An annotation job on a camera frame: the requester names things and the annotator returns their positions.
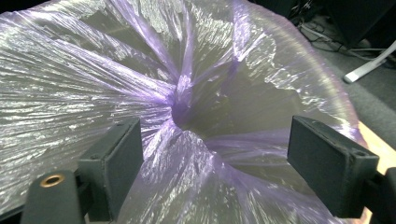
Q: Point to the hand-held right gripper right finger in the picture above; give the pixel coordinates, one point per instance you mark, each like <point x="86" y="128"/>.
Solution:
<point x="330" y="171"/>

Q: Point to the white metal stand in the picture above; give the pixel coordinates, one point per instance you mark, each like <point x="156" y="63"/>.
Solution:
<point x="367" y="67"/>

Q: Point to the purple plastic trash bag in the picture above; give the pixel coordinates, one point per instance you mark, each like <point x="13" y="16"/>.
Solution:
<point x="93" y="93"/>

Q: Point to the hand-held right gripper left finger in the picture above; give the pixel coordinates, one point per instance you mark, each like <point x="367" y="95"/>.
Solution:
<point x="113" y="168"/>

